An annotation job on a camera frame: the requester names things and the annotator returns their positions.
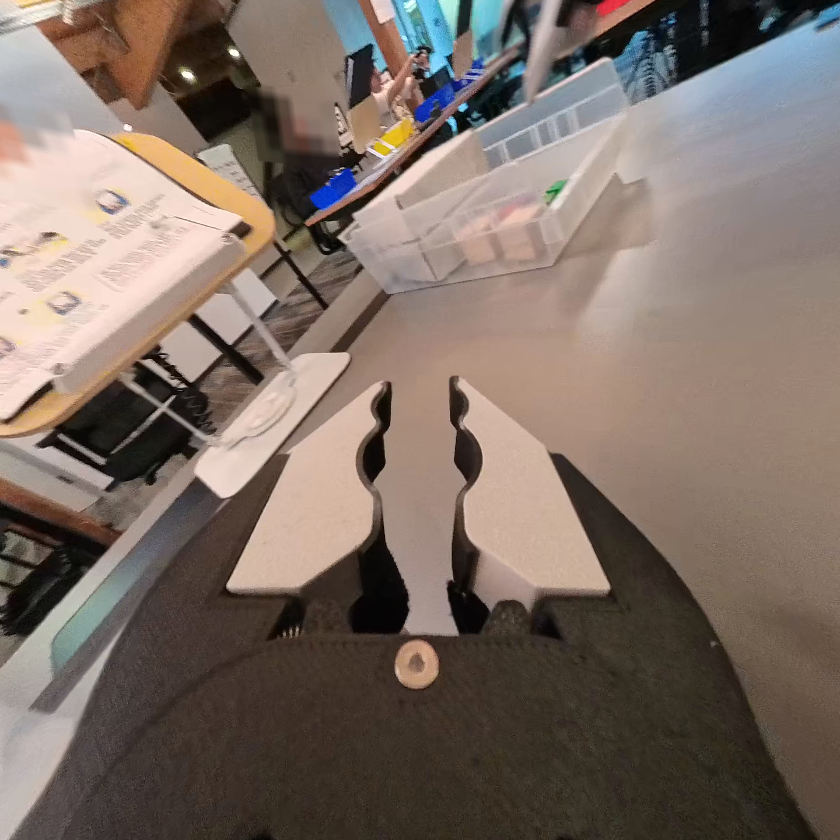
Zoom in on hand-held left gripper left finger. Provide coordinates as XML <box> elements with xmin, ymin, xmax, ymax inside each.
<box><xmin>225</xmin><ymin>381</ymin><xmax>393</xmax><ymax>598</ymax></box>

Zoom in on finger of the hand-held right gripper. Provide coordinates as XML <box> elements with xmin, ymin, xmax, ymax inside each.
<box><xmin>523</xmin><ymin>0</ymin><xmax>578</xmax><ymax>105</ymax></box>

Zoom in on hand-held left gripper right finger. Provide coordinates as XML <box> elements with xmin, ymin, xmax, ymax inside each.
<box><xmin>448</xmin><ymin>375</ymin><xmax>613</xmax><ymax>608</ymax></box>

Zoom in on clear plastic bin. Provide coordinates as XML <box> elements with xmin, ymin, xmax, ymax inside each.
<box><xmin>343</xmin><ymin>58</ymin><xmax>643</xmax><ymax>295</ymax></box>

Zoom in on wooden document stand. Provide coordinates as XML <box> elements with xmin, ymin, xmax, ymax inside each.
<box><xmin>0</xmin><ymin>128</ymin><xmax>352</xmax><ymax>500</ymax></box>

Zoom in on blue plastic bin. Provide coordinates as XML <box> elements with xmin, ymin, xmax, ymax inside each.
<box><xmin>413</xmin><ymin>85</ymin><xmax>455</xmax><ymax>127</ymax></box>
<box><xmin>308</xmin><ymin>168</ymin><xmax>359</xmax><ymax>210</ymax></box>

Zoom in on white container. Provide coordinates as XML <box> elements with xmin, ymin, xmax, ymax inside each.
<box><xmin>354</xmin><ymin>131</ymin><xmax>490</xmax><ymax>283</ymax></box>

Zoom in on yellow plastic bin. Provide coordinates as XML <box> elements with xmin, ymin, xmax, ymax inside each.
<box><xmin>367</xmin><ymin>118</ymin><xmax>416</xmax><ymax>158</ymax></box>

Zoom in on black and tan board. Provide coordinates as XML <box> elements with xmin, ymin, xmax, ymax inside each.
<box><xmin>344</xmin><ymin>45</ymin><xmax>384</xmax><ymax>153</ymax></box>

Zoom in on wooden block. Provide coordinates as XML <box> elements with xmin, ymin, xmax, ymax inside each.
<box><xmin>459</xmin><ymin>220</ymin><xmax>504</xmax><ymax>265</ymax></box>
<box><xmin>499</xmin><ymin>206</ymin><xmax>547</xmax><ymax>261</ymax></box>

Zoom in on black office chair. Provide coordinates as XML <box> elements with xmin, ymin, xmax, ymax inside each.
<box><xmin>39</xmin><ymin>354</ymin><xmax>219</xmax><ymax>488</ymax></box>

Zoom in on wooden background table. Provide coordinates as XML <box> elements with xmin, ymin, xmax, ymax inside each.
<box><xmin>305</xmin><ymin>46</ymin><xmax>526</xmax><ymax>228</ymax></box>

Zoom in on printed paper sheets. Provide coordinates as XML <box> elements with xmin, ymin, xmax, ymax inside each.
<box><xmin>0</xmin><ymin>128</ymin><xmax>254</xmax><ymax>421</ymax></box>

